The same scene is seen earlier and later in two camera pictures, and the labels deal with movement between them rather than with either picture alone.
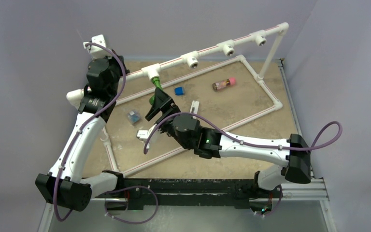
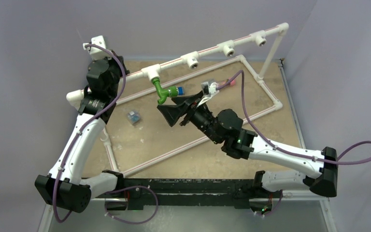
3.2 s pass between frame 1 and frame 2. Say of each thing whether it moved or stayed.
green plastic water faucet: moved
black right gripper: moved
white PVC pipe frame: stayed
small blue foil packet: stayed
